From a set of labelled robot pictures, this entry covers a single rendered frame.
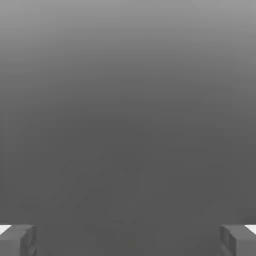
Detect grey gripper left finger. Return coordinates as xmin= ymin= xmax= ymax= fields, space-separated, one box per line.
xmin=0 ymin=224 xmax=38 ymax=256

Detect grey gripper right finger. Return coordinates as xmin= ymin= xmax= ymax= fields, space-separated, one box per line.
xmin=219 ymin=224 xmax=256 ymax=256

